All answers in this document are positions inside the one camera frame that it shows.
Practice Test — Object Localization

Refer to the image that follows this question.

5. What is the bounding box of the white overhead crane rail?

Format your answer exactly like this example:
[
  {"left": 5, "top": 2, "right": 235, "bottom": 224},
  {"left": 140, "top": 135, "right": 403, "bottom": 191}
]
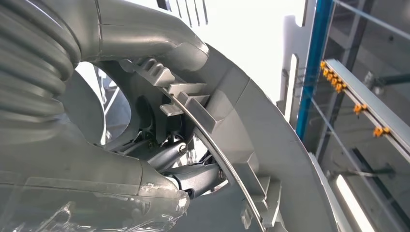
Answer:
[{"left": 320, "top": 58, "right": 410, "bottom": 164}]

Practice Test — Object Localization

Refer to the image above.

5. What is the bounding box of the blue overhead crane girder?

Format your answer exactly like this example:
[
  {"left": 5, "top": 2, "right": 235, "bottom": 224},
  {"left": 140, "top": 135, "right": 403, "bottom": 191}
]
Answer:
[{"left": 294, "top": 0, "right": 336, "bottom": 142}]

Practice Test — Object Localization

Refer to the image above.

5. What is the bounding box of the long ceiling light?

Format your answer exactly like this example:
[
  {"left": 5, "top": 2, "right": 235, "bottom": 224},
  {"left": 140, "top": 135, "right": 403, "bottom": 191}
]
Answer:
[{"left": 335, "top": 174, "right": 376, "bottom": 232}]

